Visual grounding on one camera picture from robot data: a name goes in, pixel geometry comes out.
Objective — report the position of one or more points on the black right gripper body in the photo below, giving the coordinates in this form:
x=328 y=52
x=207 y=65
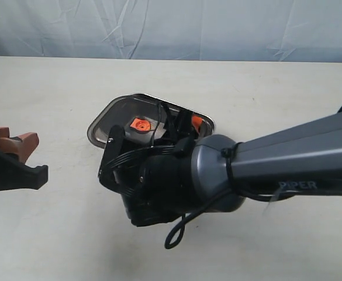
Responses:
x=157 y=179

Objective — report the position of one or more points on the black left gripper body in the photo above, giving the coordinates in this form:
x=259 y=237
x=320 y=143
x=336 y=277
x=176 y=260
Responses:
x=15 y=175

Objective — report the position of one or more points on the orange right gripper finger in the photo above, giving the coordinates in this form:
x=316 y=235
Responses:
x=196 y=122

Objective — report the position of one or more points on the dark transparent lunch box lid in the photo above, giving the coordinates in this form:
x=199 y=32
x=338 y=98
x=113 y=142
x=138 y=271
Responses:
x=115 y=117

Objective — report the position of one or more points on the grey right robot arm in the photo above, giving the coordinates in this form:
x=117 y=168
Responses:
x=216 y=173

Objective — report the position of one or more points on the stainless steel lunch box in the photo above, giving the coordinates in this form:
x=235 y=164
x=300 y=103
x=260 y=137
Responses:
x=208 y=128

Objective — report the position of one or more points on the blue wrinkled backdrop cloth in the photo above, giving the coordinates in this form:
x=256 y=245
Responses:
x=174 y=30

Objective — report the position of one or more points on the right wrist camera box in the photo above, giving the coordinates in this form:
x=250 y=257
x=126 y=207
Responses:
x=111 y=151

